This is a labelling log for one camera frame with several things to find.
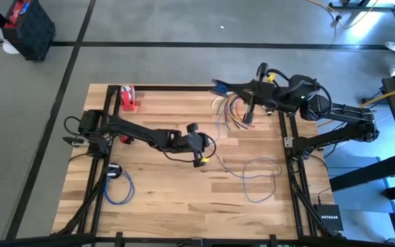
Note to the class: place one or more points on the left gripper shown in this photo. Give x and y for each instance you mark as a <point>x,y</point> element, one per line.
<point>195,142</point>

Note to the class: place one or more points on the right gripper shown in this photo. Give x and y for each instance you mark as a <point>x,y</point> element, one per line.
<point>264,94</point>

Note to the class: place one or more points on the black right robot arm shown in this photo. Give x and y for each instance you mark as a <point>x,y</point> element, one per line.
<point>341,115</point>

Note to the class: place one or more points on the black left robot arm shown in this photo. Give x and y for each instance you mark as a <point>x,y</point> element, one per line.
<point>142,133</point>

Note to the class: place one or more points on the black Netgear network switch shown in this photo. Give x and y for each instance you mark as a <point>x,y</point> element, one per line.
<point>329,217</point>

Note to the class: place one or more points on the red tape dispenser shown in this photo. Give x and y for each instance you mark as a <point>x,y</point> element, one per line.
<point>128,97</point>

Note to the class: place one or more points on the black aluminium table frame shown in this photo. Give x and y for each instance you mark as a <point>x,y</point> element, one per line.
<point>183,88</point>

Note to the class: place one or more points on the black crate with red top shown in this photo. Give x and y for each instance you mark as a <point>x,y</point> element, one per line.
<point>29,31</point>

